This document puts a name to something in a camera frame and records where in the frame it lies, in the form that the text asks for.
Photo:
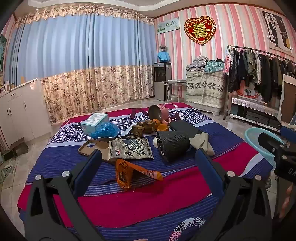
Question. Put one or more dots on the grey water dispenser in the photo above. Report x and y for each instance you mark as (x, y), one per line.
(162, 78)

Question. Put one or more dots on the small wooden stool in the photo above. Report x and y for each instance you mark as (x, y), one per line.
(16, 147)

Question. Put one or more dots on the blue and floral curtain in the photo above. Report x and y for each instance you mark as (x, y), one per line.
(87, 60)

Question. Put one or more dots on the brown phone case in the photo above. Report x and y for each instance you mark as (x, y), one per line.
(92, 149)

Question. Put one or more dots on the red and blue blanket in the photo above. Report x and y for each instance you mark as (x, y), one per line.
(138, 204)

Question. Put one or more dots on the black ribbed paper cup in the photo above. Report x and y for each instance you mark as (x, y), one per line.
(173, 144)

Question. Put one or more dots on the blue cloth cover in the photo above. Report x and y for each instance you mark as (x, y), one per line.
(163, 56)

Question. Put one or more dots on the framed silhouette picture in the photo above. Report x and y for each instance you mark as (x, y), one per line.
(276, 30)

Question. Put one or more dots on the cloth on floor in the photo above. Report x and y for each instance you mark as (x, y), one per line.
(7, 170)

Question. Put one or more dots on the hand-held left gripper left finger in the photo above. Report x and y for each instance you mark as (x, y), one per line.
(89, 170)

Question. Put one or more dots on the light blue plastic basket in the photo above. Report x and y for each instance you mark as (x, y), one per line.
(253, 141)

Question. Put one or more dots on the blue plastic shoe cover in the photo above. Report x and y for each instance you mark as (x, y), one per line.
(105, 130)

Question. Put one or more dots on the brown crumpled wrapper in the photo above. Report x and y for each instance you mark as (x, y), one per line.
(142, 128)

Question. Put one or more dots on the small orange peel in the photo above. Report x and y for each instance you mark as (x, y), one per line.
(156, 122)

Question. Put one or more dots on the cardboard board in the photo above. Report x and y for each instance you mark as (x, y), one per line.
(289, 102)

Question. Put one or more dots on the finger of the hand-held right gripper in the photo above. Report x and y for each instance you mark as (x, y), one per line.
(288, 134)
(269, 141)

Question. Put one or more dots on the black flat case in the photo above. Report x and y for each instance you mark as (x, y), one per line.
(182, 127)

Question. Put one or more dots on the red heart wall decoration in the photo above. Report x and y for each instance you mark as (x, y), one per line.
(200, 29)

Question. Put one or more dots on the dark printed snack packet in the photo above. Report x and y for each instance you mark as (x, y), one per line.
(130, 148)

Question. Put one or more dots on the low stand with lace cloth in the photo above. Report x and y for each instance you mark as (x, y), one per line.
(254, 111)

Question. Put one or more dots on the small metal side table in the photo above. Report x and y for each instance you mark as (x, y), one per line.
(174, 89)

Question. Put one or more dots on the red plastic basin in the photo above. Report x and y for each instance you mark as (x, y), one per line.
(248, 92)

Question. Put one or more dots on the white cabinet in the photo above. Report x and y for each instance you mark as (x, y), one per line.
(20, 109)

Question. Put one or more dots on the person's right hand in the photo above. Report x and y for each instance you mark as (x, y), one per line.
(288, 201)

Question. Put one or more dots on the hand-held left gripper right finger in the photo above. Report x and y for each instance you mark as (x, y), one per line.
(209, 170)

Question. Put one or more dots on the cabinet under patterned cloth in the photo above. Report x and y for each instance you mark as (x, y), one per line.
(204, 89)

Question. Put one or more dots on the beige cloth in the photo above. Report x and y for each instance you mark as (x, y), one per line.
(203, 143)

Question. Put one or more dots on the teal cardboard box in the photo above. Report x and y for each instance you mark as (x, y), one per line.
(93, 121)

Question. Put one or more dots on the pink mug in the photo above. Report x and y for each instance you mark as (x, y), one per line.
(158, 111)

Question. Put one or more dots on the orange snack wrapper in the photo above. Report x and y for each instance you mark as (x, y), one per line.
(126, 173)

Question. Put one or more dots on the rack of hanging clothes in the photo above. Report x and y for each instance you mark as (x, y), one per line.
(259, 67)

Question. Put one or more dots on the pile of folded clothes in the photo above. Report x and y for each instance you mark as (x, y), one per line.
(204, 63)

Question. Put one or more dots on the pink hanging bag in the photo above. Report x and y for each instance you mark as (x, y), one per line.
(227, 62)

